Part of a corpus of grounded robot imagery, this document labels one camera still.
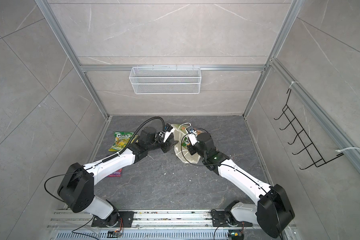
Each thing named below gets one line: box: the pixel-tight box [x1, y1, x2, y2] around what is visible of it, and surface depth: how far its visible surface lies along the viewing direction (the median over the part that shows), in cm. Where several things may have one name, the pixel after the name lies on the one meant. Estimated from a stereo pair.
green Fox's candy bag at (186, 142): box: [181, 136, 191, 147], surface depth 101 cm
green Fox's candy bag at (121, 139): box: [108, 131, 139, 152], surface depth 103 cm
